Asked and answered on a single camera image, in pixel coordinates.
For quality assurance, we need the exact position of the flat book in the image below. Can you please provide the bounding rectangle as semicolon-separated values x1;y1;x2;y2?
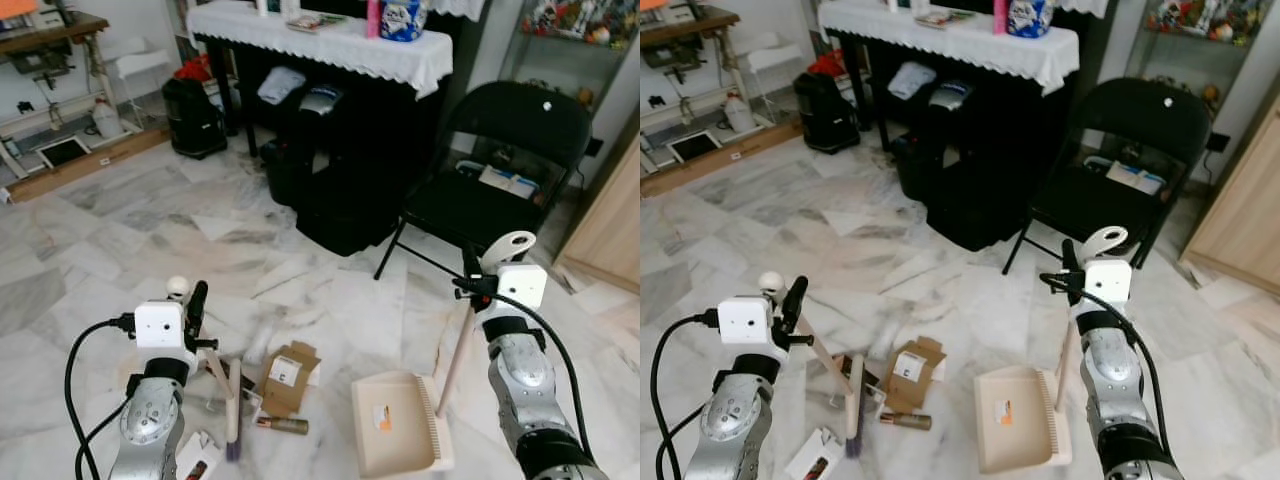
285;11;348;34
912;8;973;30

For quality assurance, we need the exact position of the large black bag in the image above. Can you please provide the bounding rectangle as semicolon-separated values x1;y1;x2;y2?
923;85;1063;252
293;85;443;257

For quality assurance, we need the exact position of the wooden top shelf rack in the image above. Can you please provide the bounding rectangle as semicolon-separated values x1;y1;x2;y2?
640;5;761;176
0;10;131;181

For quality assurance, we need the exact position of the table with white lace cloth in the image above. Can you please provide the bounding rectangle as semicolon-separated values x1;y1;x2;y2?
818;0;1081;154
187;0;455;159

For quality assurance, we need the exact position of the brown cardboard box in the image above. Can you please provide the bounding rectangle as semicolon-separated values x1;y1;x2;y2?
260;341;322;418
885;337;947;413

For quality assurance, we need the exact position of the wooden handle hand broom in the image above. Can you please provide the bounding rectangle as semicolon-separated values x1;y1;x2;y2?
166;276;244;463
757;271;867;461

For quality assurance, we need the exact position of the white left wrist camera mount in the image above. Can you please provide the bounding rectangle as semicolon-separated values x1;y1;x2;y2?
717;296;792;366
133;299;198;373

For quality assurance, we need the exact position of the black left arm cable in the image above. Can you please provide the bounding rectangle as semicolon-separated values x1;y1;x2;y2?
649;310;723;480
63;313;138;480

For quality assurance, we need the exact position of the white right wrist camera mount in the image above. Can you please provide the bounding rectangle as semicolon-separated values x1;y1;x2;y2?
494;262;550;313
1080;258;1134;311

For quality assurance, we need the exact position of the glass shelf with toys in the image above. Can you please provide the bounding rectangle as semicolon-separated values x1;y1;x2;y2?
500;0;641;111
1130;0;1280;101

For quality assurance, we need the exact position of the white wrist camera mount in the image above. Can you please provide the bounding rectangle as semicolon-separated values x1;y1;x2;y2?
133;299;198;373
1080;258;1134;311
494;262;550;313
717;296;792;366

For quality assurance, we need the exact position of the black folding chair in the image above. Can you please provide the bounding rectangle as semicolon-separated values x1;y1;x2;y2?
374;80;594;282
1002;77;1214;276

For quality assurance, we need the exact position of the white framed tablet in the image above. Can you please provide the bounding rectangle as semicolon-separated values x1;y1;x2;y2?
667;131;723;164
37;136;92;170

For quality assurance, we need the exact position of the small white carton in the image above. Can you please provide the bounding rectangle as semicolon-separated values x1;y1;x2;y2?
785;427;846;480
175;431;223;480

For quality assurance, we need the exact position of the white plastic jug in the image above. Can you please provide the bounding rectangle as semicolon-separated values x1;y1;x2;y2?
91;97;124;140
723;90;756;134

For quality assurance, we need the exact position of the white blue flat box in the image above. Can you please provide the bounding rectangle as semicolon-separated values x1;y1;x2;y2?
1105;160;1166;196
478;164;537;199

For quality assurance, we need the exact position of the long wooden plank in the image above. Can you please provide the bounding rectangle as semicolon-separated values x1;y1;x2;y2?
640;118;804;199
5;125;172;205

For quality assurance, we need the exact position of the white stool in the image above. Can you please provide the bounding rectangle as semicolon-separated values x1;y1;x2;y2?
745;35;804;126
105;40;173;131

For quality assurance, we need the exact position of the blue white tissue pack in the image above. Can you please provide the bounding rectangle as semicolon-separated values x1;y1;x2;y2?
379;0;430;44
1007;0;1057;40

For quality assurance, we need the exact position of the light wooden cabinet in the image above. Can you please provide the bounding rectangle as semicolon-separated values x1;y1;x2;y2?
1180;100;1280;297
555;120;641;297

